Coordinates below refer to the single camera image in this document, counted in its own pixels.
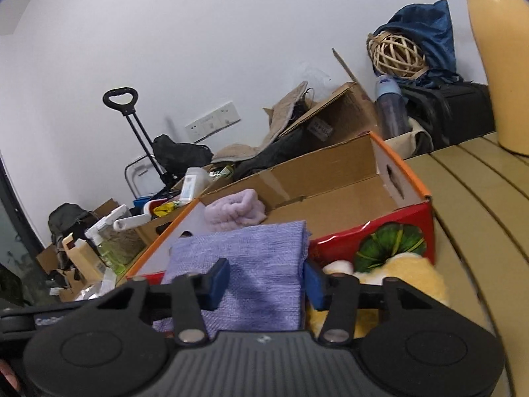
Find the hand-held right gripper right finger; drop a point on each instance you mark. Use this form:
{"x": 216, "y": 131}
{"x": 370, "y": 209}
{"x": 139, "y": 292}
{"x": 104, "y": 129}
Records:
{"x": 316, "y": 289}

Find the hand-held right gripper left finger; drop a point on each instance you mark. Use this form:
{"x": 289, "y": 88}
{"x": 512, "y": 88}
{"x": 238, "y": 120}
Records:
{"x": 217, "y": 285}

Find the purple knitted cloth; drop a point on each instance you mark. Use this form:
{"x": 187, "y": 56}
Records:
{"x": 256, "y": 256}

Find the red and orange cardboard box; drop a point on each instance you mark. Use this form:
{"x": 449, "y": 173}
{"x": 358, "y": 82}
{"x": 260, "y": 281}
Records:
{"x": 330, "y": 215}

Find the purple fluffy headband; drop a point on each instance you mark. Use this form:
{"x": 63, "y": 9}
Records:
{"x": 235, "y": 211}

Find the small beige carton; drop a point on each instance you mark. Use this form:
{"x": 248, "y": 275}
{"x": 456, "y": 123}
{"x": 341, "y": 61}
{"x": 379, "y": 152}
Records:
{"x": 84, "y": 258}

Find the yellow snack packet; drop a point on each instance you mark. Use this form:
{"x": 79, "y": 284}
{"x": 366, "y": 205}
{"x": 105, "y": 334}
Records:
{"x": 165, "y": 209}

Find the yellow plush toy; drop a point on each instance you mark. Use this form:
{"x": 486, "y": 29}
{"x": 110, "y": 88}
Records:
{"x": 409, "y": 277}

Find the white plastic jar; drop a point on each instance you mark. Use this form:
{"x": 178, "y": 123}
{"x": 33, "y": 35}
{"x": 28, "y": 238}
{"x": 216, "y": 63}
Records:
{"x": 194, "y": 184}

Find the white roller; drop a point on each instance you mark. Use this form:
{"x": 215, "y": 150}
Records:
{"x": 132, "y": 222}

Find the dark backpack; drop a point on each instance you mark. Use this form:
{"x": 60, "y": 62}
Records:
{"x": 68, "y": 219}

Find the green spray bottle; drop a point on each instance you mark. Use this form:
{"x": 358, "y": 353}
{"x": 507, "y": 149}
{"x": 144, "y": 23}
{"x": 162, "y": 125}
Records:
{"x": 111, "y": 252}

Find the black bag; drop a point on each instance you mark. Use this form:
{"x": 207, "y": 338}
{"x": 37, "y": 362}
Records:
{"x": 182, "y": 155}

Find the black cloth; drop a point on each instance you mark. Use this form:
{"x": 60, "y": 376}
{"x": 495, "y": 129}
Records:
{"x": 268, "y": 157}

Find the beige fabric box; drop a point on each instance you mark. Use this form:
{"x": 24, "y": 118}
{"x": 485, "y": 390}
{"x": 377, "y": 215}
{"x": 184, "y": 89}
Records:
{"x": 407, "y": 142}

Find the large brown cardboard box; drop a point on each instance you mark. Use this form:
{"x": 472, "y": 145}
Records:
{"x": 343, "y": 111}

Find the dark water bottle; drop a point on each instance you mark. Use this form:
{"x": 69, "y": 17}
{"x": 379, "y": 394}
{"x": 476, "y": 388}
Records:
{"x": 390, "y": 111}

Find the black suitcase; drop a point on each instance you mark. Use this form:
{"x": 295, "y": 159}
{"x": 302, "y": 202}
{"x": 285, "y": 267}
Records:
{"x": 454, "y": 107}

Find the woven rattan ball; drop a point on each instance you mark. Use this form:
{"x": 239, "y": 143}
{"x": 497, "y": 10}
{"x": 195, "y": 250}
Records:
{"x": 396, "y": 56}

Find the dark blue cloth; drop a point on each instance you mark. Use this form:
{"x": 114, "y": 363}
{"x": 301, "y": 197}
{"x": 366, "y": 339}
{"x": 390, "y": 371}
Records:
{"x": 430, "y": 25}

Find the yellow thermos jug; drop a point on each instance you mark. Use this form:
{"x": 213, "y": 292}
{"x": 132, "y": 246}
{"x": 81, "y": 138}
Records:
{"x": 504, "y": 70}

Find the white wall socket panel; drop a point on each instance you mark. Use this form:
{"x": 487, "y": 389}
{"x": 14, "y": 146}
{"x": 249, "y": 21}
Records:
{"x": 213, "y": 120}

